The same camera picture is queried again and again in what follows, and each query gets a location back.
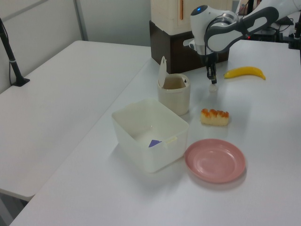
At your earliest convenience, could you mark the purple cube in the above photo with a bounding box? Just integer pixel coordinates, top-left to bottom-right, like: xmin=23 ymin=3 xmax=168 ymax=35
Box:
xmin=148 ymin=139 xmax=164 ymax=149

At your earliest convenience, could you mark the beige lidded trash can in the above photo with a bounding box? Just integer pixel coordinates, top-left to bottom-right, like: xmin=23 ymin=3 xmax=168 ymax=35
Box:
xmin=157 ymin=56 xmax=191 ymax=116

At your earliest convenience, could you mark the yellow toy banana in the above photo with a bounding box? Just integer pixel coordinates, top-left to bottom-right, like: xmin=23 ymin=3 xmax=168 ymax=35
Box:
xmin=223 ymin=66 xmax=267 ymax=81

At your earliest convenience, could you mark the white plastic storage box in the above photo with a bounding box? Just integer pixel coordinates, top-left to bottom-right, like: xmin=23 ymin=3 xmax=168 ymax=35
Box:
xmin=111 ymin=98 xmax=190 ymax=174

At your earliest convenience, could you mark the dark brown drawer cabinet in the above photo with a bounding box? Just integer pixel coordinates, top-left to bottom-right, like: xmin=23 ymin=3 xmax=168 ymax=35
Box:
xmin=149 ymin=20 xmax=230 ymax=74

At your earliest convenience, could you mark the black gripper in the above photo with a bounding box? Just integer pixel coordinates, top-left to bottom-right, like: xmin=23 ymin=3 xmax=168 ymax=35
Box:
xmin=199 ymin=52 xmax=218 ymax=85

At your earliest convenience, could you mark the toy bread with orange glaze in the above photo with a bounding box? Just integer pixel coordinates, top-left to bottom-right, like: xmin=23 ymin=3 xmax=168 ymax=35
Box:
xmin=200 ymin=108 xmax=230 ymax=127

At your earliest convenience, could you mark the black camera stand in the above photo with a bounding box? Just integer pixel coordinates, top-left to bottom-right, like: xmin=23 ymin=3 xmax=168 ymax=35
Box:
xmin=287 ymin=17 xmax=301 ymax=50
xmin=0 ymin=17 xmax=31 ymax=88

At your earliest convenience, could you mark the pink plastic plate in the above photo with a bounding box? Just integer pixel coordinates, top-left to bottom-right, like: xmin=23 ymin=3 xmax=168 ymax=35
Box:
xmin=184 ymin=138 xmax=247 ymax=184

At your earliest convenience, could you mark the cream plastic container with handles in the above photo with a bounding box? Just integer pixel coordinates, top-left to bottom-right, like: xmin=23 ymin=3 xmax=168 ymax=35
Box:
xmin=150 ymin=0 xmax=233 ymax=36

